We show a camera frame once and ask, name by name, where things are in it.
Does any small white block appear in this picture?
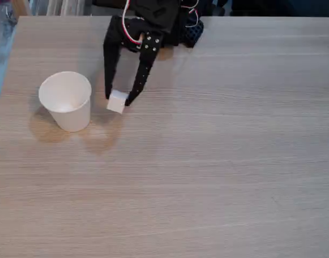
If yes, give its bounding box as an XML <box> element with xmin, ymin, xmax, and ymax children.
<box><xmin>106</xmin><ymin>89</ymin><xmax>128</xmax><ymax>115</ymax></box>

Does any pale striped curtain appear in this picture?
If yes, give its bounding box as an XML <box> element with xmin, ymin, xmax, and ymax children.
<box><xmin>31</xmin><ymin>0</ymin><xmax>93</xmax><ymax>16</ymax></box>

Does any white paper cup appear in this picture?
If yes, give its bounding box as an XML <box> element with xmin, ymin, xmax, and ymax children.
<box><xmin>38</xmin><ymin>70</ymin><xmax>92</xmax><ymax>133</ymax></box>

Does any wooden chair part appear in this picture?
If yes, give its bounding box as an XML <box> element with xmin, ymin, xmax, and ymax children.
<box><xmin>10</xmin><ymin>0</ymin><xmax>31</xmax><ymax>17</ymax></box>

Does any blue fabric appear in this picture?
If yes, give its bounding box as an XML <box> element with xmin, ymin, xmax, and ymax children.
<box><xmin>0</xmin><ymin>2</ymin><xmax>19</xmax><ymax>119</ymax></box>

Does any white and red motor cable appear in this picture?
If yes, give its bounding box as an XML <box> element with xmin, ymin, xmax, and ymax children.
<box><xmin>121</xmin><ymin>0</ymin><xmax>143</xmax><ymax>46</ymax></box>

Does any white and red arm cable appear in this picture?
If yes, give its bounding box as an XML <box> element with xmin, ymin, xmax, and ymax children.
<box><xmin>180</xmin><ymin>0</ymin><xmax>201</xmax><ymax>29</ymax></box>

